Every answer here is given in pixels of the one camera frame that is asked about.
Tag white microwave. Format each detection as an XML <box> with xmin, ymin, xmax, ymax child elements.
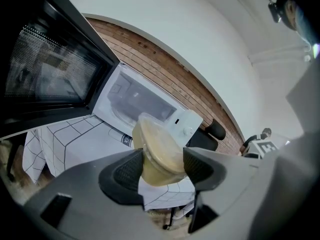
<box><xmin>0</xmin><ymin>0</ymin><xmax>204</xmax><ymax>151</ymax></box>

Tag plastic cup of yellow sauce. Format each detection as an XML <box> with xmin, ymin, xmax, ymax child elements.
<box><xmin>131</xmin><ymin>111</ymin><xmax>189</xmax><ymax>188</ymax></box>

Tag black office chair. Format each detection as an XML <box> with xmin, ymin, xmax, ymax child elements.
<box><xmin>186</xmin><ymin>118</ymin><xmax>227</xmax><ymax>153</ymax></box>

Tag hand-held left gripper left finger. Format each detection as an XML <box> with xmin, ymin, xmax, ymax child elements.
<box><xmin>23</xmin><ymin>147</ymin><xmax>166</xmax><ymax>240</ymax></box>

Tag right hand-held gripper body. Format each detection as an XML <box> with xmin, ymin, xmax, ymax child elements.
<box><xmin>243</xmin><ymin>138</ymin><xmax>280</xmax><ymax>160</ymax></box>

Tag person's head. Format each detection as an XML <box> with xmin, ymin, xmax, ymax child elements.
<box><xmin>276</xmin><ymin>0</ymin><xmax>320</xmax><ymax>60</ymax></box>

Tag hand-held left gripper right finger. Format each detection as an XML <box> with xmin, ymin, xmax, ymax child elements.
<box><xmin>182</xmin><ymin>146</ymin><xmax>260</xmax><ymax>240</ymax></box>

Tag black head-mounted camera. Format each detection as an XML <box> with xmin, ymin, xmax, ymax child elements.
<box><xmin>267</xmin><ymin>1</ymin><xmax>284</xmax><ymax>24</ymax></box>

